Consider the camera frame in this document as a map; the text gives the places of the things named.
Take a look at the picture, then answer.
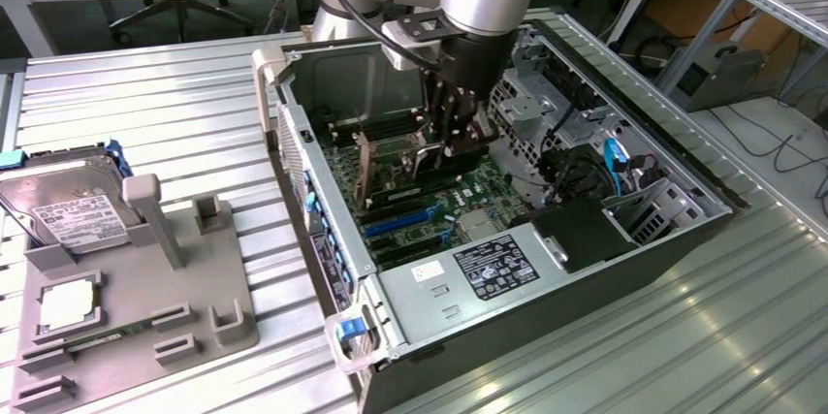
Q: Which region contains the wrist camera on gray mount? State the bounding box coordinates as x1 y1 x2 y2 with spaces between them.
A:
378 15 468 72

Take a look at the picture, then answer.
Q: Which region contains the black office chair base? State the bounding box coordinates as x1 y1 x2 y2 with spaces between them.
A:
106 0 254 46

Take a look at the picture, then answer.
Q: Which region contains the gray power supply unit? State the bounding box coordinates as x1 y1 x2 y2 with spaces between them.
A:
376 227 574 346

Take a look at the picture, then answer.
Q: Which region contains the aluminium profile frame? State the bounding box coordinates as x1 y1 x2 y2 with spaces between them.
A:
656 0 828 112

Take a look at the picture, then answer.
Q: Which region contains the black labelled RAM stick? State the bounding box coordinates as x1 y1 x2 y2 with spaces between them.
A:
369 180 457 206

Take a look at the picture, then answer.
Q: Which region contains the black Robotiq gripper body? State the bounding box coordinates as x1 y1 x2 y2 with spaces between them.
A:
438 28 520 95

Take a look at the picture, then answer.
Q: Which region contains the gray plastic parts rack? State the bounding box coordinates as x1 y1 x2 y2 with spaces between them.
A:
10 174 261 413

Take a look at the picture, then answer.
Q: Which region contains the green motherboard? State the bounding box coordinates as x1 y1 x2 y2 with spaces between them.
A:
320 108 542 272

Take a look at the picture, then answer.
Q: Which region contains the silver CPU chip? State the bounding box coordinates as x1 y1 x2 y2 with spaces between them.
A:
36 281 100 334

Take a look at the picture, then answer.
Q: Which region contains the black plastic duct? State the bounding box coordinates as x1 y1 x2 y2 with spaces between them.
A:
508 200 638 275

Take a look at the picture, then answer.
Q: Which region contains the gray box device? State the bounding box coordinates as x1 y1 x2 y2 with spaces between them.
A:
658 43 769 113

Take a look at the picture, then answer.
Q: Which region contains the green RAM stick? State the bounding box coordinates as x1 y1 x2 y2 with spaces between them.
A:
61 319 157 353

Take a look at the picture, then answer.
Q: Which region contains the Nvidia graphics card with bracket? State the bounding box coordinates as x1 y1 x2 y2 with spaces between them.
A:
353 128 457 209

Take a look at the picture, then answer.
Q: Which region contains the gray metal drive cage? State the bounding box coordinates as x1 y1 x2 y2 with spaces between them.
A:
488 67 626 182

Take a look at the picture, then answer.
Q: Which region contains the blue expansion slot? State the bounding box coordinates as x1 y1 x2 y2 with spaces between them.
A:
361 207 436 239

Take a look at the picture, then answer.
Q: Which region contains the silver chipset heatsink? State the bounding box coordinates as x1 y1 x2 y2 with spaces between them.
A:
458 212 504 236

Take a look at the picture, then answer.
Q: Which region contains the blue disk wire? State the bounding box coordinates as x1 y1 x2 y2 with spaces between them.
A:
600 137 633 200

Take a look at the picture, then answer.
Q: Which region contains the metal disk bay bracket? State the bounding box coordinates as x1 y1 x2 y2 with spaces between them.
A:
598 178 708 246

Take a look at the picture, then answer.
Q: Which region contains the open black PC case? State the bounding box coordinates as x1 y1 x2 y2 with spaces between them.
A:
249 19 752 414

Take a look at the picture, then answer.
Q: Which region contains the long black expansion slot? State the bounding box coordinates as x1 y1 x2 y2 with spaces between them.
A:
369 232 445 254
377 242 454 266

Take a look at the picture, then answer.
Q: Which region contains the silver hard disk blue carrier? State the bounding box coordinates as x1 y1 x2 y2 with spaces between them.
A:
0 140 141 256

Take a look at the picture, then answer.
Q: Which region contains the black disk wire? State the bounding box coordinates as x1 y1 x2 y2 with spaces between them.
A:
0 198 37 246

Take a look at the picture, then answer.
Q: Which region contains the black wire bundle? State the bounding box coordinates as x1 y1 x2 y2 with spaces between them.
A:
537 146 616 205

